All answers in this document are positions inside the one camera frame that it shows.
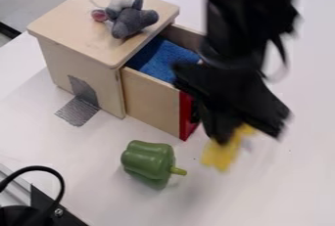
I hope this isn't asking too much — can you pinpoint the yellow toy duck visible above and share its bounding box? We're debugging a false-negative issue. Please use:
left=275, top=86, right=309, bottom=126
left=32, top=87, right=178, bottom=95
left=200, top=122, right=260, bottom=173

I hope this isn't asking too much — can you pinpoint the black cable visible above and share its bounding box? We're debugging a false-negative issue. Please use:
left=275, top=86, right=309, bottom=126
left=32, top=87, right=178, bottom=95
left=0, top=165, right=68, bottom=219

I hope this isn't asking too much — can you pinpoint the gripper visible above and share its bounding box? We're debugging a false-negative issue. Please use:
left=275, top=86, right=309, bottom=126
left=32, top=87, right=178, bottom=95
left=172, top=61, right=294, bottom=146

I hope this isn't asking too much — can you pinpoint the grey tape strip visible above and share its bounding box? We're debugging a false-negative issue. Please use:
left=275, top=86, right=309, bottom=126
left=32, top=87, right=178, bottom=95
left=53, top=74, right=103, bottom=127

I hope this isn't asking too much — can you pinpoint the grey plush mouse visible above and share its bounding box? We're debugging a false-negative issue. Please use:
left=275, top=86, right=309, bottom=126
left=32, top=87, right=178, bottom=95
left=90, top=0, right=160, bottom=40

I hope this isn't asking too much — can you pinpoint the blue cloth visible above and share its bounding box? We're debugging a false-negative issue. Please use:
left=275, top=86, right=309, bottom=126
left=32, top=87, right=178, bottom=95
left=125, top=37, right=204, bottom=85

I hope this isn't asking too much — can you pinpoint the green toy pepper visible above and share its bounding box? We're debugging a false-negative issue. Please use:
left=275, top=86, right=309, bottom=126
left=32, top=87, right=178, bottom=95
left=119, top=139, right=189, bottom=191

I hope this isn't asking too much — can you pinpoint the wooden cabinet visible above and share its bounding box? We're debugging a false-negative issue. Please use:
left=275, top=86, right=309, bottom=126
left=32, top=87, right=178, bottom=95
left=25, top=0, right=208, bottom=120

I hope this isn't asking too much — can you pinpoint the wooden drawer with red front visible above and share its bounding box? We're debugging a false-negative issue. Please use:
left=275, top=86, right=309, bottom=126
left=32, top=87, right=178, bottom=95
left=119, top=33, right=208, bottom=142

